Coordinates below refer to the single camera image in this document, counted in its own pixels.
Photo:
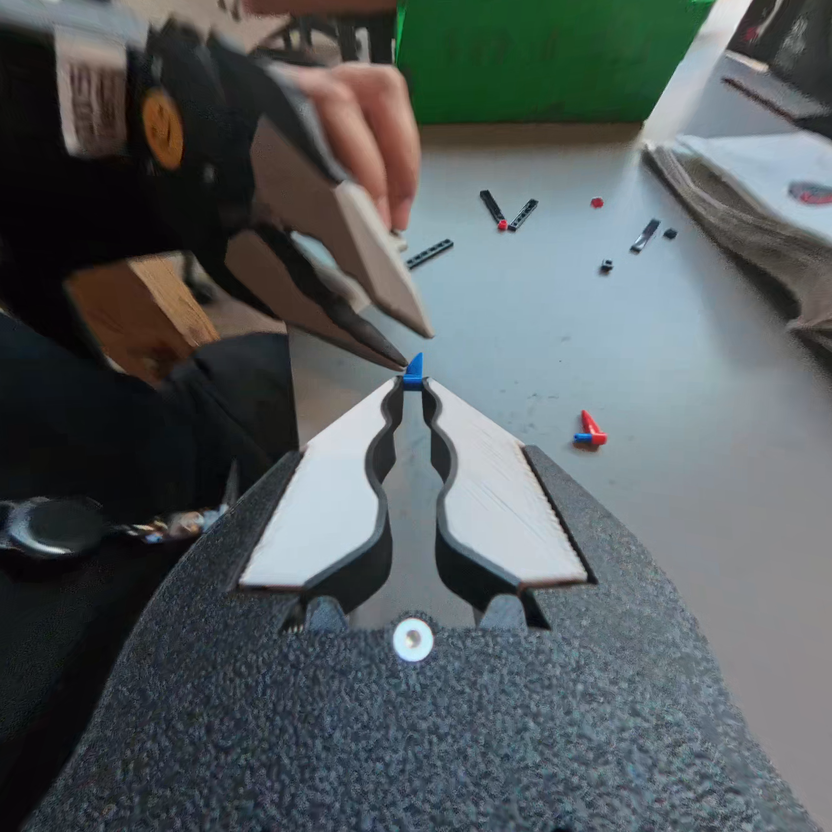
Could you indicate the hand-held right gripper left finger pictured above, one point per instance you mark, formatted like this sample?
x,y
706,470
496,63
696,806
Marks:
x,y
312,520

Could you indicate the blue curved toy brick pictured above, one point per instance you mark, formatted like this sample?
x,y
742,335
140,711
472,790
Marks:
x,y
413,374

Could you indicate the red pointed toy piece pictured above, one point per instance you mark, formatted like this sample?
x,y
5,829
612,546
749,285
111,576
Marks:
x,y
593,426

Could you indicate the instruction booklet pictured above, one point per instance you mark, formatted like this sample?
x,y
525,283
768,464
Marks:
x,y
747,214

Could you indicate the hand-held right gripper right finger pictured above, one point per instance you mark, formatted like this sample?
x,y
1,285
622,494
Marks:
x,y
507,520

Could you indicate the green plastic bin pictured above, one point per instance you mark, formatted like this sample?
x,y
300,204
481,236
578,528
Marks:
x,y
552,58

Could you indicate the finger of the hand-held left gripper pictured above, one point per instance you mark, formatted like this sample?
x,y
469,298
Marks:
x,y
273,279
351,240

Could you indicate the long grey-blue toy plate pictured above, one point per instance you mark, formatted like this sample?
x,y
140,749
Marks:
x,y
645,235

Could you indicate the wooden post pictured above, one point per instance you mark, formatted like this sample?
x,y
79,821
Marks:
x,y
143,312

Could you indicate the long black holed toy beam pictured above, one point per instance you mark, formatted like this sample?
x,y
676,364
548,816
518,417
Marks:
x,y
429,253

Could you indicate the black badge reel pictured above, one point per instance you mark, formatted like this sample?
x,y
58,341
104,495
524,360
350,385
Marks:
x,y
55,526

